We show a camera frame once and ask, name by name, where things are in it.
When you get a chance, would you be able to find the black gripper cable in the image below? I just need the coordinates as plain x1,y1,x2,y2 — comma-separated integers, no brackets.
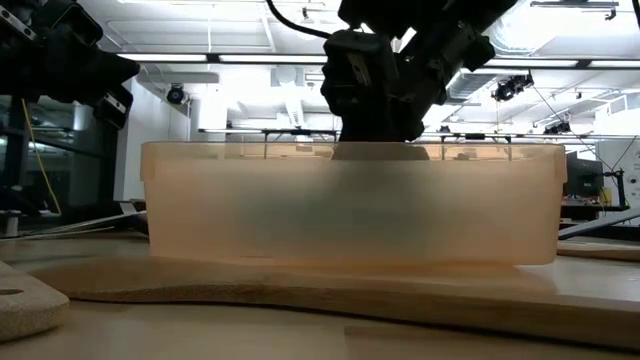
263,0,334,41

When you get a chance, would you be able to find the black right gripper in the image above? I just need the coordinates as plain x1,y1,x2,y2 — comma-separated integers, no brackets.
319,22,497,161

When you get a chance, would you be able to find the black ceiling device cluster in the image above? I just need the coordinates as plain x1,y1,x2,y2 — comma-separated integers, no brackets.
491,72,535,104

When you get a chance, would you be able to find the long ceiling light bar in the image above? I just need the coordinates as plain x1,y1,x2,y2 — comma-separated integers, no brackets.
117,52,640,70

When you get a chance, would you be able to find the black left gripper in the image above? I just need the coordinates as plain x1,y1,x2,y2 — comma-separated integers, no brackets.
0,0,142,131

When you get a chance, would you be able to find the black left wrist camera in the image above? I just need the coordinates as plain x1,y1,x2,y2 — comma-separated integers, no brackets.
52,1,105,47

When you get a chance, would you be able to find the wooden slotted spork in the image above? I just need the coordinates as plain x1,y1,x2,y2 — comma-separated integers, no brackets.
0,259,71,344

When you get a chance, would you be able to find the black computer monitor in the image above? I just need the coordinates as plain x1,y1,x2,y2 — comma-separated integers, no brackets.
564,151,605,199

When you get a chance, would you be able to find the silver table knife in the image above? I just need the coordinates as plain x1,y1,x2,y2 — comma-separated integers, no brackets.
24,210,150,237

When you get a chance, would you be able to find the silver ventilation duct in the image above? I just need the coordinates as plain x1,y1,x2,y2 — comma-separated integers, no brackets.
446,69,501,104

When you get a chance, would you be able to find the long wooden spatula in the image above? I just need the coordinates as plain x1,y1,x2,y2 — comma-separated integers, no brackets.
556,240,640,263

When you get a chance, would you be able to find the black ceiling spotlight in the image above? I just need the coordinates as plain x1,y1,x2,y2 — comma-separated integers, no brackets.
165,83,190,107

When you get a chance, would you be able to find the orange translucent bin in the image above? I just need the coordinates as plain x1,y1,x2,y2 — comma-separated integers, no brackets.
139,140,569,266

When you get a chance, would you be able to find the dark wooden spoon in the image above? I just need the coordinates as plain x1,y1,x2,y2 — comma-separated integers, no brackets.
29,253,640,351

